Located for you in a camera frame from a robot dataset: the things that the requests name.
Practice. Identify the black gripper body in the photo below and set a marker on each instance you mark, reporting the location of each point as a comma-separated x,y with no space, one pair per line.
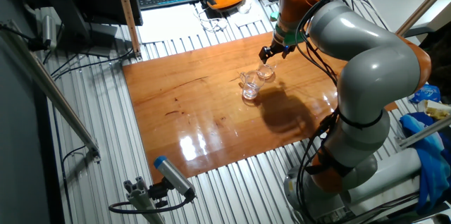
280,48

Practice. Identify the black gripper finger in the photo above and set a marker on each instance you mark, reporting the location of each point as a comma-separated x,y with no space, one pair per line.
266,55
288,51

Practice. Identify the small clear glass cup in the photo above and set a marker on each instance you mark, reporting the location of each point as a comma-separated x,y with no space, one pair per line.
266,72

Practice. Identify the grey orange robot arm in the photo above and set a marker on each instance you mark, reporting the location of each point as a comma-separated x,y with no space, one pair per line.
370,65

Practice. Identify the small white paper sheet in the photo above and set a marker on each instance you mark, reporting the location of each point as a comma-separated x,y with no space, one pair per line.
250,18

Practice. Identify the white lump beside pendant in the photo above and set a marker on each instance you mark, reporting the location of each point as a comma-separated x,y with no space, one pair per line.
244,7

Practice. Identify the glossy wooden board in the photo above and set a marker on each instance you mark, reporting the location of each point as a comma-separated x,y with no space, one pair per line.
194,111

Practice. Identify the large white paper sheet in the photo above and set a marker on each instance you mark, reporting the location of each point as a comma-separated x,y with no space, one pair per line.
169,25

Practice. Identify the blue plastic packet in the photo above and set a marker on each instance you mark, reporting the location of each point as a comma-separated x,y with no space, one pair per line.
426,94

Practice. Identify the open snack bag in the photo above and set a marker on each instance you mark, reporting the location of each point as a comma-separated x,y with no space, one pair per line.
437,111

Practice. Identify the blue cloth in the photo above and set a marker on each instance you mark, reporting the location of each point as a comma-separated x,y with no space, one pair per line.
431,167

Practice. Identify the silver cylindrical webcam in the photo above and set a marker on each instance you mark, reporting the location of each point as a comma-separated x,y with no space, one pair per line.
48,30

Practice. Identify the tan frame beam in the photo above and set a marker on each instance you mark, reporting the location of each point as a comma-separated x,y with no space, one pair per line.
423,5

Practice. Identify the slanted frame post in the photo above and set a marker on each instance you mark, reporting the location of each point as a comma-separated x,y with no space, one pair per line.
127,12

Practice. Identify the silver camera with blue cap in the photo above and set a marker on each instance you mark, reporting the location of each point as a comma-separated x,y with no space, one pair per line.
174,176

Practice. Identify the short aluminium frame beam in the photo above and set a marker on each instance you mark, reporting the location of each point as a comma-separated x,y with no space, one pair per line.
423,132

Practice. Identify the aluminium camera mount profile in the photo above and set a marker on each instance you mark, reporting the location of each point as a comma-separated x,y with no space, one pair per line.
141,199

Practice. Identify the long aluminium frame beam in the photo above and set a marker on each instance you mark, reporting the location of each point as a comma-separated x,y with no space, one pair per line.
49,86

